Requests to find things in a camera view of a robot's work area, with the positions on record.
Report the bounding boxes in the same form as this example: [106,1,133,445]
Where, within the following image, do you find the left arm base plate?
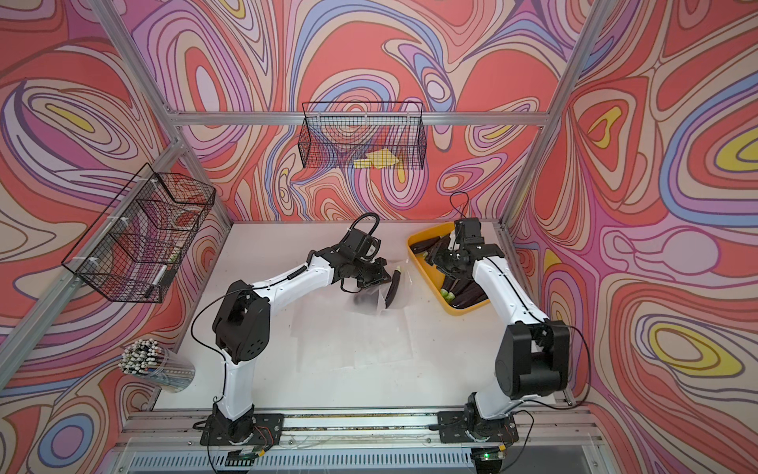
[201,413,284,448]

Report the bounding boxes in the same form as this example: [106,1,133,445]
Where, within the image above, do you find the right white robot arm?
[430,217,572,442]

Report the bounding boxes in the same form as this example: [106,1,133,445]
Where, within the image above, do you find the yellow item in basket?
[353,148,400,169]

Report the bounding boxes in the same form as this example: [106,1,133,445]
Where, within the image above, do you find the clear zip-top bag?
[347,266,415,316]

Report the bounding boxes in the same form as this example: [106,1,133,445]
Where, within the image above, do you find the eggplant in tray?
[410,236,441,255]
[443,282,488,310]

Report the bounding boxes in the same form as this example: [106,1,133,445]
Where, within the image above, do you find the left black wire basket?
[61,165,216,304]

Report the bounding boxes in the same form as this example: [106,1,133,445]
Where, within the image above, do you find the stack of clear bags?
[291,298,413,372]

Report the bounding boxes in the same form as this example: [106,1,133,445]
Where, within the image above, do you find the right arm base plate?
[430,410,519,446]

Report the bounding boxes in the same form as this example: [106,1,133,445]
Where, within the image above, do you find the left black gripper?
[350,257,395,290]

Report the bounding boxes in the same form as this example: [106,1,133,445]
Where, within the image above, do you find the back black wire basket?
[298,100,428,170]

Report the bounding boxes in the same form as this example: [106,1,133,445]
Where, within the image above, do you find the yellow plastic tray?
[407,222,490,317]

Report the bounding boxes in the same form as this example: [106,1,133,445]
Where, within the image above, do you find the black wire basket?
[61,165,216,304]
[298,100,428,170]

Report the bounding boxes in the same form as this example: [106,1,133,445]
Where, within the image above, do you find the clear cup of sticks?
[118,339,195,393]

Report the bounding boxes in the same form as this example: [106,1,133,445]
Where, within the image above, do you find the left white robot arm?
[212,227,393,422]

